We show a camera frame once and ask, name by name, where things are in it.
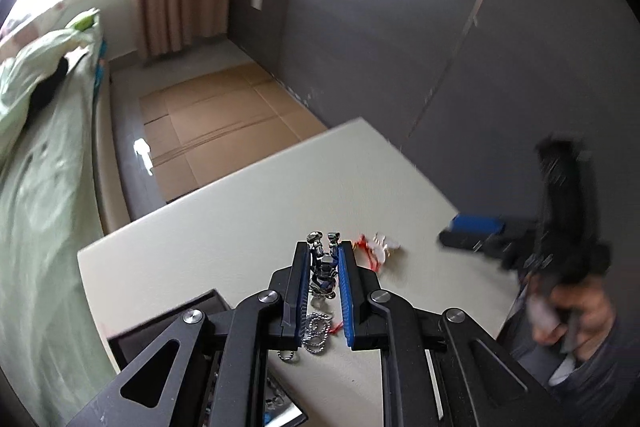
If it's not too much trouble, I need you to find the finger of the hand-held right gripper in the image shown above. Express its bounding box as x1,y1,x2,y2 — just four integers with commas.
438,213,507,254

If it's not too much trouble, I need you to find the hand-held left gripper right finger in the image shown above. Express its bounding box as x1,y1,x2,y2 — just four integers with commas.
337,241,568,427

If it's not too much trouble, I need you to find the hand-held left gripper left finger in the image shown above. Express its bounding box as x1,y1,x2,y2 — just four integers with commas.
65,241,311,427

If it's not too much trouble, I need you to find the robot figure keychain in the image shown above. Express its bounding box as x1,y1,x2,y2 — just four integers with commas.
277,231,344,364

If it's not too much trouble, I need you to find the black box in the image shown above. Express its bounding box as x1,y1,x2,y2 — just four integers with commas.
107,289,309,427

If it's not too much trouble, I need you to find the person's right forearm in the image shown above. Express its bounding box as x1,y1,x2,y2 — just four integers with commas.
547,307,634,389

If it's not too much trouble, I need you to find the person's right hand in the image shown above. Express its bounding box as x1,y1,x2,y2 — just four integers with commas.
527,276,619,354

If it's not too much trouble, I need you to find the white flower-shaped charm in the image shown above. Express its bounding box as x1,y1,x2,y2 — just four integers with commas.
352,232,404,271

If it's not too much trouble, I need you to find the white side table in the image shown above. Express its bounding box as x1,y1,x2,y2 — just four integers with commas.
77,117,524,427

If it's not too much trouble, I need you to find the flattened cardboard sheet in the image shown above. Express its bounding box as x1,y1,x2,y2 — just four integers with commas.
137,62,331,204

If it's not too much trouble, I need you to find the bed with green sheet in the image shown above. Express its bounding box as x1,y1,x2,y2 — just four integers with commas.
0,37,167,408

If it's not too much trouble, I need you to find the black item on bed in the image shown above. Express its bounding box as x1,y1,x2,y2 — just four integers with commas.
27,57,70,113

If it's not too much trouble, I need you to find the small green item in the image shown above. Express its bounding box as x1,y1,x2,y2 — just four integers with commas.
67,8,101,33

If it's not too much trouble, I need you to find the light green duvet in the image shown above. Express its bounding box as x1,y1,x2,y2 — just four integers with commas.
0,29,84,154

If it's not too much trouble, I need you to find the printed window seat cushion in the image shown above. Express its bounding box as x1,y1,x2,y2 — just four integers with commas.
0,0,134,58

